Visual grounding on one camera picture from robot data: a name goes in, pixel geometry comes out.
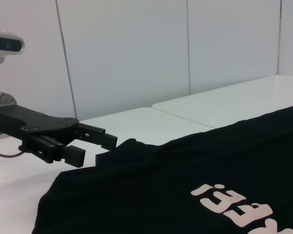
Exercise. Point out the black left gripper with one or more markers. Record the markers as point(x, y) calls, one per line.
point(39, 122)

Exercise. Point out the black shirt with FREE print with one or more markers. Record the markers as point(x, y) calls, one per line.
point(185, 170)

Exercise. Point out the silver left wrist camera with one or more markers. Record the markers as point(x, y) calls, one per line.
point(5, 45)

